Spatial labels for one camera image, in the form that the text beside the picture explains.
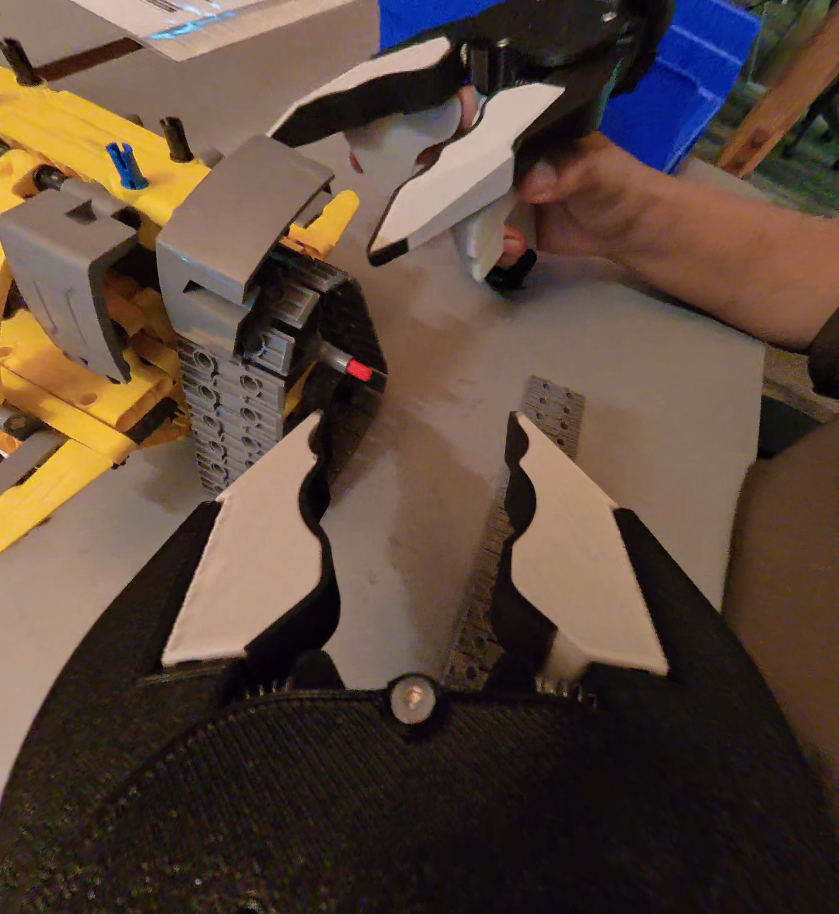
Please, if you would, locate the wooden table leg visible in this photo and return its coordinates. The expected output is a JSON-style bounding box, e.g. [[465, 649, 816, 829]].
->
[[716, 0, 839, 178]]

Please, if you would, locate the white printed paper sheet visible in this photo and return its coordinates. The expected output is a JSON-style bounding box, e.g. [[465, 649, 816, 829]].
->
[[70, 0, 363, 64]]

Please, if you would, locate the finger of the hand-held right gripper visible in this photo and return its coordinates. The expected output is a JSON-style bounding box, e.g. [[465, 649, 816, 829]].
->
[[268, 34, 459, 151], [367, 82, 569, 267]]

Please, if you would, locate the person's tan trouser leg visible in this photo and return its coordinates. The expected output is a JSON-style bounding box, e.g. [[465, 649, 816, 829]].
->
[[719, 400, 839, 914]]

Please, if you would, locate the person's right hand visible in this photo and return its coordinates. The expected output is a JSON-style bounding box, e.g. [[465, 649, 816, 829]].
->
[[501, 132, 652, 268]]

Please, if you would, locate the yellow toy brick vehicle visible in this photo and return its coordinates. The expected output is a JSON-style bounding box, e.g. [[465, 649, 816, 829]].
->
[[0, 36, 392, 565]]

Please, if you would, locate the blue plastic bin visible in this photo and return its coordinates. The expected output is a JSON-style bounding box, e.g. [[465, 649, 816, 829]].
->
[[377, 0, 762, 176]]

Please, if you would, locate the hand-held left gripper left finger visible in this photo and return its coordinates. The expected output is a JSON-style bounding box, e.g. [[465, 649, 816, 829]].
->
[[161, 411, 340, 672]]

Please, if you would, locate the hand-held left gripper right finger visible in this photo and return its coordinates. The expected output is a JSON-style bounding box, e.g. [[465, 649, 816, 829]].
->
[[491, 410, 670, 686]]

